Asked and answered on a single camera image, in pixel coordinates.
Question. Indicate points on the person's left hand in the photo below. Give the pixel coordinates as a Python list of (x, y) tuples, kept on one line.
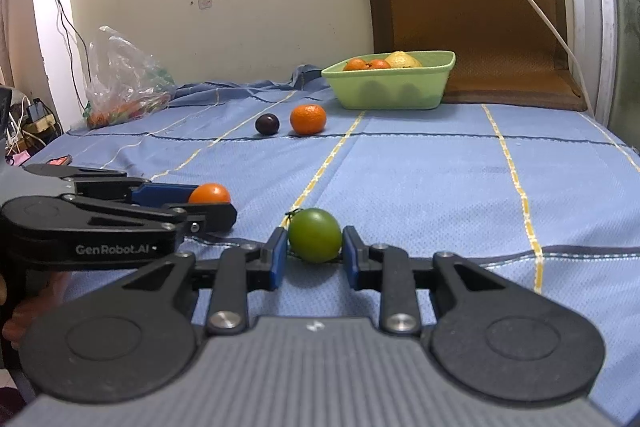
[(40, 309)]

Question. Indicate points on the bumpy orange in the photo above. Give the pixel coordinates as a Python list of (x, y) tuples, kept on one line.
[(308, 119)]

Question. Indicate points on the small orange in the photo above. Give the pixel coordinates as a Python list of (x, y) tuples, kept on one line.
[(378, 64), (210, 194), (356, 65)]

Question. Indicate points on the light green plastic basin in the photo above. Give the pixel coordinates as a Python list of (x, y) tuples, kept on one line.
[(390, 89)]

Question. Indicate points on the power strip with plugs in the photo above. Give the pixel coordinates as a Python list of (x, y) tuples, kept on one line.
[(35, 119)]

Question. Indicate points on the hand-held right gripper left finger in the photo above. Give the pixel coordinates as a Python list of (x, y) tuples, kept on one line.
[(277, 258)]

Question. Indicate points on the white door frame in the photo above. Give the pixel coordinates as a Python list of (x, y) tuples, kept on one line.
[(597, 17)]

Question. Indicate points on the brown woven cushion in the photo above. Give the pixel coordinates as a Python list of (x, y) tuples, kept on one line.
[(465, 22)]

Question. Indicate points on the pink packet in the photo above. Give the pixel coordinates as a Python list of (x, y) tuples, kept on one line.
[(58, 161)]

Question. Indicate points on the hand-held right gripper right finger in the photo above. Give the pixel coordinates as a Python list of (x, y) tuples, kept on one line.
[(350, 258)]

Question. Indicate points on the clear plastic bag of vegetables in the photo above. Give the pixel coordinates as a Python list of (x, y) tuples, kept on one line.
[(125, 82)]

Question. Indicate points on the green lime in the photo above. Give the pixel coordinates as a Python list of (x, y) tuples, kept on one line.
[(315, 235)]

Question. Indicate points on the dark plum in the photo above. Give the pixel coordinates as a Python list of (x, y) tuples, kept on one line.
[(267, 124)]

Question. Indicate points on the blue striped bedsheet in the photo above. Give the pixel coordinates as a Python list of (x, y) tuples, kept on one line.
[(425, 187)]

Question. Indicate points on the yellow lemon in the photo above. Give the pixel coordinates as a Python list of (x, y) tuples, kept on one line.
[(402, 60)]

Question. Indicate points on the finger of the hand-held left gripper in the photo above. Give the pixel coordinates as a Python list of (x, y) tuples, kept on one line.
[(165, 194), (210, 216)]

